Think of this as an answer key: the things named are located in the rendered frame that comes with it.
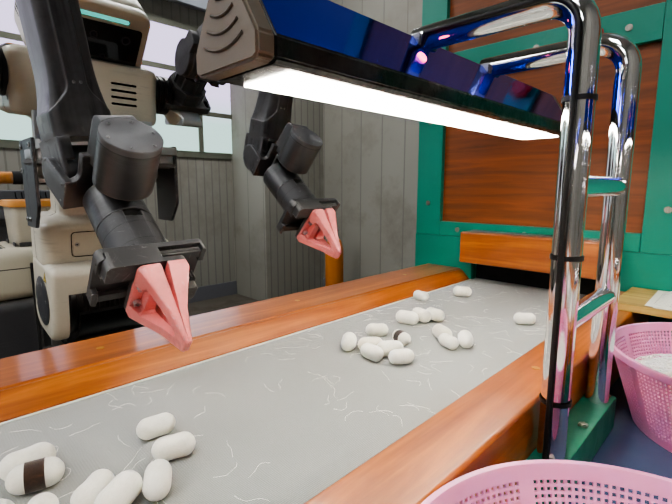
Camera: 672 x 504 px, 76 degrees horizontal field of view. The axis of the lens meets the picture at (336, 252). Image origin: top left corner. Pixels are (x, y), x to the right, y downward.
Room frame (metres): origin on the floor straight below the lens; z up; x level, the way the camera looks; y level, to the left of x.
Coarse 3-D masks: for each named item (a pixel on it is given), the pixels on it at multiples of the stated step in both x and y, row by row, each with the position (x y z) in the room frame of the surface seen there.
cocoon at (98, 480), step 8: (96, 472) 0.28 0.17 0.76; (104, 472) 0.28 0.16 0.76; (88, 480) 0.27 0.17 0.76; (96, 480) 0.27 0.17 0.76; (104, 480) 0.28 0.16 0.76; (80, 488) 0.26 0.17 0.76; (88, 488) 0.26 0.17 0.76; (96, 488) 0.27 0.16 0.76; (72, 496) 0.26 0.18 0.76; (80, 496) 0.26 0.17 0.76; (88, 496) 0.26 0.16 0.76; (96, 496) 0.26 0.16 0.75
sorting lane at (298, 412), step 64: (384, 320) 0.69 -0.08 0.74; (448, 320) 0.69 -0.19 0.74; (512, 320) 0.69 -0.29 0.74; (128, 384) 0.45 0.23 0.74; (192, 384) 0.46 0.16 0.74; (256, 384) 0.46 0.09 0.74; (320, 384) 0.46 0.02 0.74; (384, 384) 0.46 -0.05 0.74; (448, 384) 0.46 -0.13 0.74; (0, 448) 0.34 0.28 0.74; (64, 448) 0.34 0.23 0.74; (128, 448) 0.34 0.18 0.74; (256, 448) 0.34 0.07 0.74; (320, 448) 0.34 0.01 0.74; (384, 448) 0.34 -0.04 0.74
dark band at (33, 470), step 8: (24, 464) 0.29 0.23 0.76; (32, 464) 0.29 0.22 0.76; (40, 464) 0.29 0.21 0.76; (24, 472) 0.28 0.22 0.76; (32, 472) 0.28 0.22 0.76; (40, 472) 0.28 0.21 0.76; (24, 480) 0.28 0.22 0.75; (32, 480) 0.28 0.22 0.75; (40, 480) 0.28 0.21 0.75; (24, 488) 0.28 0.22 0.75; (32, 488) 0.28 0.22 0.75; (40, 488) 0.28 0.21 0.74
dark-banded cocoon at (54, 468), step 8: (48, 464) 0.29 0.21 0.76; (56, 464) 0.29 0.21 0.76; (16, 472) 0.28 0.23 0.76; (48, 472) 0.29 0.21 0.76; (56, 472) 0.29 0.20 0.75; (8, 480) 0.28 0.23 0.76; (16, 480) 0.28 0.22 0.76; (48, 480) 0.28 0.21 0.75; (56, 480) 0.29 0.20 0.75; (8, 488) 0.27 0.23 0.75; (16, 488) 0.27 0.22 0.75
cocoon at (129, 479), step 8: (128, 472) 0.28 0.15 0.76; (136, 472) 0.28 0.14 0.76; (112, 480) 0.27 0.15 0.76; (120, 480) 0.27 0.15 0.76; (128, 480) 0.27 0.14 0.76; (136, 480) 0.27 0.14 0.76; (104, 488) 0.26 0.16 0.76; (112, 488) 0.26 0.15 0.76; (120, 488) 0.26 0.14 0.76; (128, 488) 0.27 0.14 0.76; (136, 488) 0.27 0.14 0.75; (104, 496) 0.26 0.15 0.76; (112, 496) 0.26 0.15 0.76; (120, 496) 0.26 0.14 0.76; (128, 496) 0.26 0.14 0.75; (136, 496) 0.27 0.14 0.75
